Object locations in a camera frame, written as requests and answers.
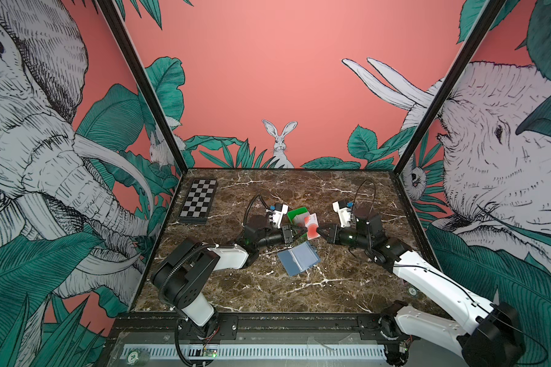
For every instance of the blue card holder wallet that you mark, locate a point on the blue card holder wallet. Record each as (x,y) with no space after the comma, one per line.
(299,259)

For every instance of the black white checkerboard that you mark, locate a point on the black white checkerboard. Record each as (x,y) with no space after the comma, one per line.
(198,201)

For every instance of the left black frame post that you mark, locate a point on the left black frame post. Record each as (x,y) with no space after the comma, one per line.
(130,55)

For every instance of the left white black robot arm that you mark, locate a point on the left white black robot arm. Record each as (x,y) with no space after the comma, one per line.
(181,277)

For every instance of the black frame post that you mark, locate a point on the black frame post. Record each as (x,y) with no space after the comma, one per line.
(130,55)
(482,24)

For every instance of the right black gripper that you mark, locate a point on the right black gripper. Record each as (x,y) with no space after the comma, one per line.
(337,234)

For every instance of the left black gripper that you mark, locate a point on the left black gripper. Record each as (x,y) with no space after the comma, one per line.
(302,231)

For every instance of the white red credit card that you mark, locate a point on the white red credit card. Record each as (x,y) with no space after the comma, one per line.
(311,224)

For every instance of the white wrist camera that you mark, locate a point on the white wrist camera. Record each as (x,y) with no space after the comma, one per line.
(276,214)
(344,210)

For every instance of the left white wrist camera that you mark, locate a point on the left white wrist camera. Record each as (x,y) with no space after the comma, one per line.
(276,214)

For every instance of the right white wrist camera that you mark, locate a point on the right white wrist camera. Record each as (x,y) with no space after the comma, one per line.
(344,210)

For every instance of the green card tray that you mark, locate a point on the green card tray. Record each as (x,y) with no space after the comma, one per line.
(298,216)

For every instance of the white slotted cable duct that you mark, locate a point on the white slotted cable duct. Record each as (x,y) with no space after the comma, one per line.
(133,353)

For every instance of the black front mounting rail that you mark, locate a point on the black front mounting rail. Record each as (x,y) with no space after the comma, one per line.
(231,325)

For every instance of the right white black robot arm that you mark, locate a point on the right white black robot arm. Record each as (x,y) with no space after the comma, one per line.
(479,331)

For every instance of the right black frame post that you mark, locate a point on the right black frame post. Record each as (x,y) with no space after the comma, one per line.
(482,24)

